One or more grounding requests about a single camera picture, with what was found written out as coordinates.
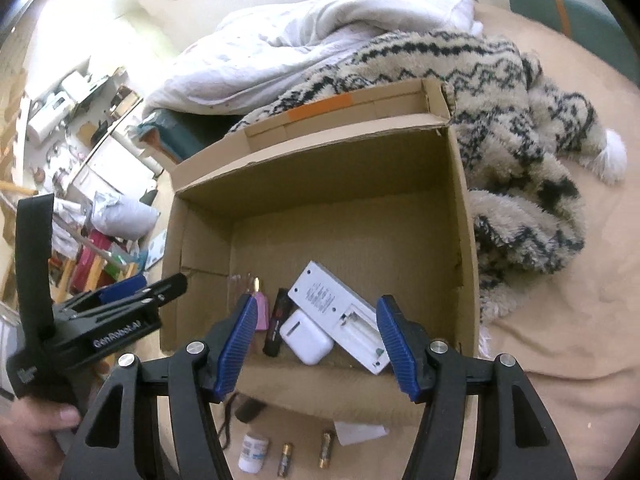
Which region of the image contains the bathroom scale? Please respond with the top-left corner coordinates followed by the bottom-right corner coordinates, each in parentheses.
top-left (142, 230), bottom-right (168, 267)

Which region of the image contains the white water heater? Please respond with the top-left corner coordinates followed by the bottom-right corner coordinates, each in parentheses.
top-left (27, 92), bottom-right (76, 143)

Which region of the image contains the teal footboard cushion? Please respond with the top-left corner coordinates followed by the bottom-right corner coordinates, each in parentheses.
top-left (137, 110), bottom-right (241, 166)

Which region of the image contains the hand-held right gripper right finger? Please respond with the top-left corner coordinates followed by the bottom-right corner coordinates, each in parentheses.
top-left (376, 294), bottom-right (578, 480)

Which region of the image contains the black object with cord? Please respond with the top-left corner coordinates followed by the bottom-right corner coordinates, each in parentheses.
top-left (219, 394), bottom-right (266, 450)

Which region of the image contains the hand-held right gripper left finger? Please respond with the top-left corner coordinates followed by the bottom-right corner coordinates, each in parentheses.
top-left (60, 292), bottom-right (258, 480)

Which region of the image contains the person's left hand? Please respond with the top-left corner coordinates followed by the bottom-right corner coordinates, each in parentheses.
top-left (0, 400), bottom-right (83, 480)

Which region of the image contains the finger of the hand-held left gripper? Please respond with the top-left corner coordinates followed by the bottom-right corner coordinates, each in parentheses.
top-left (97, 274), bottom-right (149, 306)
top-left (100, 273), bottom-right (190, 312)

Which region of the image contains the small white box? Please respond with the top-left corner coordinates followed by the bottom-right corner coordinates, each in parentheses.
top-left (334, 420), bottom-right (391, 447)

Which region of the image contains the pink lip gloss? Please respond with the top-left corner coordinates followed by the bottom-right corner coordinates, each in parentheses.
top-left (248, 277), bottom-right (271, 332)

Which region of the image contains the black lipstick tube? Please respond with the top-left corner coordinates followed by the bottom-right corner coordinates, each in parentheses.
top-left (262, 287), bottom-right (292, 358)

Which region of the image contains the white kitchen base cabinet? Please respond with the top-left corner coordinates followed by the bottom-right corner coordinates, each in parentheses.
top-left (67, 135), bottom-right (161, 201)

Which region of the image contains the small white bottle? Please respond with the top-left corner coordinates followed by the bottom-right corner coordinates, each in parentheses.
top-left (237, 434), bottom-right (270, 473)

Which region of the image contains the white remote control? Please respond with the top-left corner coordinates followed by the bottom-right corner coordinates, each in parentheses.
top-left (287, 260), bottom-right (391, 376)

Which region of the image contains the teal headboard cushion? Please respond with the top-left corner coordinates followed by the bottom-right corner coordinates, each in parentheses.
top-left (505, 0), bottom-right (638, 81)

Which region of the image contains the grey plastic bag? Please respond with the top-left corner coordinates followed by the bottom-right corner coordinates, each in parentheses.
top-left (92, 191), bottom-right (160, 238)

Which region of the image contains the white duvet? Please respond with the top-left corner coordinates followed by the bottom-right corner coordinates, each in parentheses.
top-left (142, 0), bottom-right (483, 116)

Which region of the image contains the brown cardboard box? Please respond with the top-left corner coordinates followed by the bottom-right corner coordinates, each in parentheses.
top-left (159, 77), bottom-right (485, 428)

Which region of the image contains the patterned fuzzy blanket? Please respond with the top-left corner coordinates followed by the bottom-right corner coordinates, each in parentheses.
top-left (225, 30), bottom-right (628, 356)

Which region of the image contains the white earbuds case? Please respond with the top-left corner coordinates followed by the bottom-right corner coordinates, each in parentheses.
top-left (279, 309), bottom-right (335, 366)

